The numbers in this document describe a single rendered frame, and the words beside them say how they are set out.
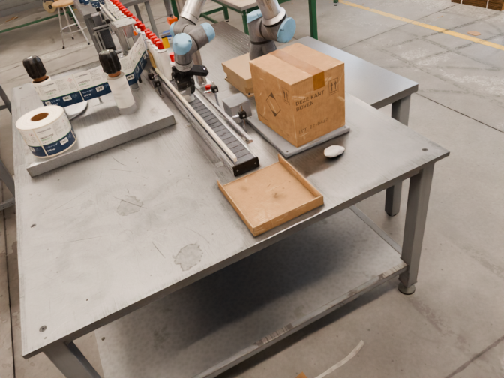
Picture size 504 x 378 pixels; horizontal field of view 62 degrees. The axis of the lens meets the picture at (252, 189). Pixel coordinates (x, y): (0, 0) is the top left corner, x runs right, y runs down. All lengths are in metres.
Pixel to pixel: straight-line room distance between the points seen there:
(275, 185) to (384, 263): 0.76
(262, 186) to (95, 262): 0.62
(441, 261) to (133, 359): 1.56
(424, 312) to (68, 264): 1.55
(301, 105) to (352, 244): 0.83
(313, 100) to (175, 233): 0.69
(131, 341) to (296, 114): 1.19
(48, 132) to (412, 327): 1.81
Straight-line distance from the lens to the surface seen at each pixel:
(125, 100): 2.09
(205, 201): 1.50
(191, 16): 1.91
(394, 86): 2.08
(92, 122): 2.16
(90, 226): 1.60
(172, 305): 2.02
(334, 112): 1.69
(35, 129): 1.95
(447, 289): 2.27
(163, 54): 2.29
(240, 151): 1.62
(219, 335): 1.87
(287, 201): 1.43
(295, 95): 1.53
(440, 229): 2.53
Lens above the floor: 1.78
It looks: 39 degrees down
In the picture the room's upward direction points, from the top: 11 degrees counter-clockwise
